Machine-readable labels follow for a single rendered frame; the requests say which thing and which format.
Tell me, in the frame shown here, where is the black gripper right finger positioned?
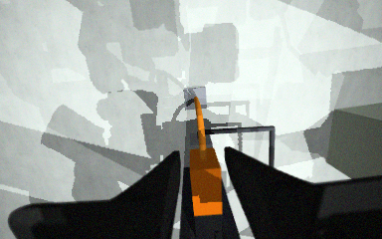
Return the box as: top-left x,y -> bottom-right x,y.
224,146 -> 382,239

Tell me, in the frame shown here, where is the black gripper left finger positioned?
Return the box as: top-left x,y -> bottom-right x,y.
8,150 -> 181,239

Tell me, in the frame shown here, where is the orange power cord with plug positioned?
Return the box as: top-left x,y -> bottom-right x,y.
190,97 -> 223,239

